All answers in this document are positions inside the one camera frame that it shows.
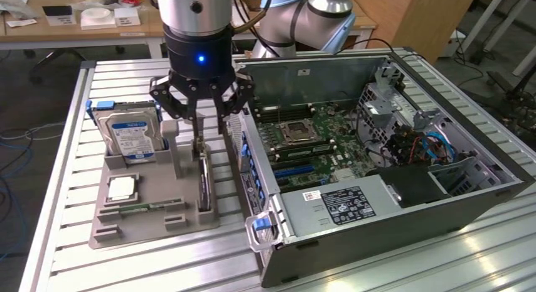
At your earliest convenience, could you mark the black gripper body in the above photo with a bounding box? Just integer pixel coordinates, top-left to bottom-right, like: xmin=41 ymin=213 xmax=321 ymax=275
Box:
xmin=162 ymin=23 xmax=237 ymax=86

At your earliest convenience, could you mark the low-profile Nvidia graphics card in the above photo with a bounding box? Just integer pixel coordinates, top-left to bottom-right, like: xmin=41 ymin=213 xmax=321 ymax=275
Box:
xmin=193 ymin=136 xmax=218 ymax=213

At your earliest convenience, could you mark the RAM slot with white latches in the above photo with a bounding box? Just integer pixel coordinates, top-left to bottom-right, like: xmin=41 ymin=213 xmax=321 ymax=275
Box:
xmin=258 ymin=109 xmax=317 ymax=118
xmin=275 ymin=150 xmax=338 ymax=163
xmin=273 ymin=144 xmax=335 ymax=156
xmin=254 ymin=102 xmax=314 ymax=111

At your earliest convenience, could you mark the hard disk with blue caddy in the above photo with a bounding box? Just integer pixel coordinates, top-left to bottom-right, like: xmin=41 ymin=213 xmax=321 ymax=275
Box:
xmin=85 ymin=98 xmax=169 ymax=164

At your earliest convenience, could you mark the metal CPU socket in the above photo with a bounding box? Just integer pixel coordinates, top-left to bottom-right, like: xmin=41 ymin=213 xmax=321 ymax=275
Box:
xmin=279 ymin=118 xmax=318 ymax=143

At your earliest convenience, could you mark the white cube box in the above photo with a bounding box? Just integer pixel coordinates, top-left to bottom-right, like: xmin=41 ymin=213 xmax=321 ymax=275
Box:
xmin=114 ymin=8 xmax=142 ymax=27

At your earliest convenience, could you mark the flat white box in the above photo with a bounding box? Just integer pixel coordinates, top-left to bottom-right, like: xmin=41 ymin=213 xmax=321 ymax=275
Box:
xmin=79 ymin=17 xmax=119 ymax=31

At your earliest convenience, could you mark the long black expansion slot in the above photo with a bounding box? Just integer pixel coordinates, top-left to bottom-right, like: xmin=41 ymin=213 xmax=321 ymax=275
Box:
xmin=273 ymin=159 xmax=315 ymax=170

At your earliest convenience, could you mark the green Dell motherboard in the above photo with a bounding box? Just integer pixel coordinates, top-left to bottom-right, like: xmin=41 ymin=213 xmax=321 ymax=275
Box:
xmin=251 ymin=100 xmax=373 ymax=193

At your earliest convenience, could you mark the white round bowl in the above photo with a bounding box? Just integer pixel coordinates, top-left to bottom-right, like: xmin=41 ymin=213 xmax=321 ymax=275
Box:
xmin=82 ymin=8 xmax=113 ymax=21

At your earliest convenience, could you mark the blue expansion slot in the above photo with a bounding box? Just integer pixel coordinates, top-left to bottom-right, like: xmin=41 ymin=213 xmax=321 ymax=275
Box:
xmin=274 ymin=165 xmax=315 ymax=177

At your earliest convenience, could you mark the grey plastic parts rack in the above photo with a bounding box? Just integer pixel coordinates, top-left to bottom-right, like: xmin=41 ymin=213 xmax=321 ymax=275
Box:
xmin=89 ymin=119 xmax=223 ymax=251

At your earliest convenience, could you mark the silver CPU chip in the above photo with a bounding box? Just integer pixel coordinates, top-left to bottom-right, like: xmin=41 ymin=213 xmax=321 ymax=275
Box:
xmin=107 ymin=177 xmax=138 ymax=203

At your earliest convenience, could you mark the black chair base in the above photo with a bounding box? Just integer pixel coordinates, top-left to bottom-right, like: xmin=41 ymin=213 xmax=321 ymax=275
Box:
xmin=23 ymin=46 xmax=127 ymax=84

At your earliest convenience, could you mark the silver metal disk bay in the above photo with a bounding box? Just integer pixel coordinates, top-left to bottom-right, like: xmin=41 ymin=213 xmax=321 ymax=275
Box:
xmin=358 ymin=64 xmax=423 ymax=142

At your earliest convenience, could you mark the green RAM stick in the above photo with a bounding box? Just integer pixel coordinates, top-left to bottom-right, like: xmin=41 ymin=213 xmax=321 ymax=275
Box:
xmin=119 ymin=202 xmax=171 ymax=214

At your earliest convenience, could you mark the black and white box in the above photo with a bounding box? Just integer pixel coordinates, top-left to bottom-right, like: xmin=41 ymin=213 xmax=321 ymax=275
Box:
xmin=42 ymin=5 xmax=79 ymax=26

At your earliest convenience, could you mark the grey power supply unit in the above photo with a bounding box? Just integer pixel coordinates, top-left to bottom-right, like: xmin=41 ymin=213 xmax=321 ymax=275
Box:
xmin=279 ymin=175 xmax=405 ymax=245

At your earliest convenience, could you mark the white paper card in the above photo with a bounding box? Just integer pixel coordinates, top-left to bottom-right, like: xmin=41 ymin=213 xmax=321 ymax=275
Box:
xmin=6 ymin=18 xmax=38 ymax=28

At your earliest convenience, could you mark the clear plastic bag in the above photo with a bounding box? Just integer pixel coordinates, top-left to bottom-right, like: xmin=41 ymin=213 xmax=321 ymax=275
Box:
xmin=0 ymin=0 xmax=42 ymax=18

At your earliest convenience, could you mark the wooden cabinet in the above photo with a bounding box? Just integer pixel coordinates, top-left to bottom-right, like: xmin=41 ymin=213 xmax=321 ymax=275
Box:
xmin=350 ymin=0 xmax=482 ymax=63

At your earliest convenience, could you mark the black floor stand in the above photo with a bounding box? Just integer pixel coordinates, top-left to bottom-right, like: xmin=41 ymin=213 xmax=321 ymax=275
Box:
xmin=486 ymin=70 xmax=536 ymax=129

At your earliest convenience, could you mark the dark grey PC case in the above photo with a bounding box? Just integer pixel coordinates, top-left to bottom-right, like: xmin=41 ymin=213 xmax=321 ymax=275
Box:
xmin=222 ymin=51 xmax=536 ymax=288

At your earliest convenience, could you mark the grey card retention bracket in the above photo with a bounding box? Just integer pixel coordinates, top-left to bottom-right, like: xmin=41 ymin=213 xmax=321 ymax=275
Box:
xmin=233 ymin=63 xmax=251 ymax=82

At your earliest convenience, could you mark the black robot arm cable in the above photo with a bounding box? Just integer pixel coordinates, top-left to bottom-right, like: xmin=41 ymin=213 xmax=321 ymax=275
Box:
xmin=233 ymin=0 xmax=277 ymax=34

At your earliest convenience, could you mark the white floor cable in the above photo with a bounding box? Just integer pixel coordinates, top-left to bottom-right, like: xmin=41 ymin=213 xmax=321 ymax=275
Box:
xmin=0 ymin=122 xmax=65 ymax=141

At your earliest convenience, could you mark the black power cable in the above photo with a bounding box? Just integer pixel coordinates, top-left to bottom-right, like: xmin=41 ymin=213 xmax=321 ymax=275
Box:
xmin=346 ymin=37 xmax=429 ymax=62

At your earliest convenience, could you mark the red wire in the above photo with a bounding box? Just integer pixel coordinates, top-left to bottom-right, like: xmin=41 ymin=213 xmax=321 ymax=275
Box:
xmin=411 ymin=137 xmax=425 ymax=161

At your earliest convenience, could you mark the blue wire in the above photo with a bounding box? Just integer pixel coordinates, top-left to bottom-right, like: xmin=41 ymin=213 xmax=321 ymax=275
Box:
xmin=421 ymin=131 xmax=457 ymax=166

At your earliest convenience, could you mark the blue floor cable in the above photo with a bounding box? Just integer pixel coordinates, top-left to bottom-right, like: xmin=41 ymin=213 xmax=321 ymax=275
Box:
xmin=0 ymin=141 xmax=35 ymax=261

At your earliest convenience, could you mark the white table frame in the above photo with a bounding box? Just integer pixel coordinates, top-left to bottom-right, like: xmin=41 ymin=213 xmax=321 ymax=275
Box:
xmin=459 ymin=0 xmax=536 ymax=76

